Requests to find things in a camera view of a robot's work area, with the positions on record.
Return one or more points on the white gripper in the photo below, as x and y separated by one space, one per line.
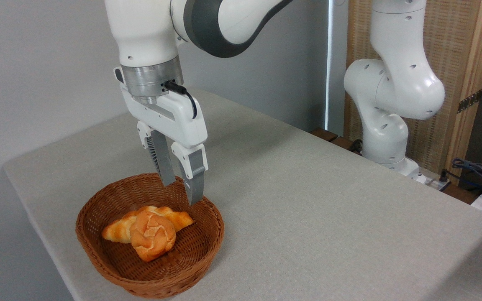
178 121

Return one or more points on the round knotted bread roll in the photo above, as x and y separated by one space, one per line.
153 236

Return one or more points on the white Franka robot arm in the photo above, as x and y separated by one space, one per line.
391 83

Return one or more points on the long braided bread loaf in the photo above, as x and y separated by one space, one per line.
115 232

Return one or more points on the brown wicker basket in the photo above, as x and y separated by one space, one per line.
191 255

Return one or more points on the dark metal screen hinge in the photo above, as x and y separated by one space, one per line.
470 100

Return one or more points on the wooden woven folding screen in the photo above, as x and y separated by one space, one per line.
454 50

